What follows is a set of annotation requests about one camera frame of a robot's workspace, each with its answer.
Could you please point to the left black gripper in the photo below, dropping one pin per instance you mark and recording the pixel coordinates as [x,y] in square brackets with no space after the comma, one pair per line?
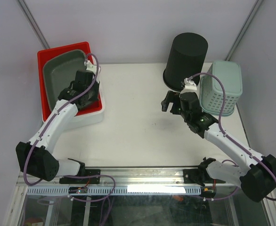
[95,97]

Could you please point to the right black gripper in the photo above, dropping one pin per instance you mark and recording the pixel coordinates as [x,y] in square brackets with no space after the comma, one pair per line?
[171,97]

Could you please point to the grey plastic tray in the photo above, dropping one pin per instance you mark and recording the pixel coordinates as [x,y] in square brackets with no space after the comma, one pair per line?
[71,77]

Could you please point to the teal perforated plastic basket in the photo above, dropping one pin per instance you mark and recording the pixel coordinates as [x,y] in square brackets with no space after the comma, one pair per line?
[228,81]

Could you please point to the red plastic tray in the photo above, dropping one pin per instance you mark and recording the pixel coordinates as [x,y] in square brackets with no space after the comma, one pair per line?
[41,75]

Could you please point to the large black plastic bucket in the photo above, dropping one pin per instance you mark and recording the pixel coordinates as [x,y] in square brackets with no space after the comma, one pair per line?
[186,58]

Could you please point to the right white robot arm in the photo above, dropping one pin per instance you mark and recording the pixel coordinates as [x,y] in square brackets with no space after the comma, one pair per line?
[254,173]

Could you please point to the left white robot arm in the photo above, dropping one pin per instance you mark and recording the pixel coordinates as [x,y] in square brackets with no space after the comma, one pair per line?
[35,156]

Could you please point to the white plastic bin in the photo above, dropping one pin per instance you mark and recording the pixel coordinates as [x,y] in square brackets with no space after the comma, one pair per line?
[90,115]

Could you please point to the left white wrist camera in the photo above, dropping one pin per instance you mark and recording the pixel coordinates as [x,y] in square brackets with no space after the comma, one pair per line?
[89,66]

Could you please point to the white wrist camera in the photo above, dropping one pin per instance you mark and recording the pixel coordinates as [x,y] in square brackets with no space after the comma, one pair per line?
[89,66]
[188,86]

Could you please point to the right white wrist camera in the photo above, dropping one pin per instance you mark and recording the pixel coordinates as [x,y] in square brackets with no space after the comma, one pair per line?
[188,86]

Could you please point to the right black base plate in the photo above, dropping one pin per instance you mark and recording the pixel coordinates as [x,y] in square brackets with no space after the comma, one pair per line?
[192,175]

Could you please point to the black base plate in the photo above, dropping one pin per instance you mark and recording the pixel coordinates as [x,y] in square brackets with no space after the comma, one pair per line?
[78,181]
[192,175]

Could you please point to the aluminium mounting rail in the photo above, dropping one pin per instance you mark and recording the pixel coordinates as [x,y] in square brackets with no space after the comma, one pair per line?
[124,176]

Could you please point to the left aluminium frame post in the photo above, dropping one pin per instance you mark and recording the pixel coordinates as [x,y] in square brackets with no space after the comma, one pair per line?
[33,23]

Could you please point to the aluminium frame post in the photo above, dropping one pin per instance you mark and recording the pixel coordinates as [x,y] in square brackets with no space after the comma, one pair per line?
[248,21]
[33,23]

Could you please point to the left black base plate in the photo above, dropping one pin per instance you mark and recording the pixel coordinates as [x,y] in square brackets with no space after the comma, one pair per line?
[78,181]

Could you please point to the white slotted cable duct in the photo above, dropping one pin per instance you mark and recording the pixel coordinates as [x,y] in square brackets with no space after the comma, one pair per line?
[118,190]

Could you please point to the right aluminium frame post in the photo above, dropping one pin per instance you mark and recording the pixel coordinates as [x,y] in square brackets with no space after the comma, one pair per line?
[248,21]

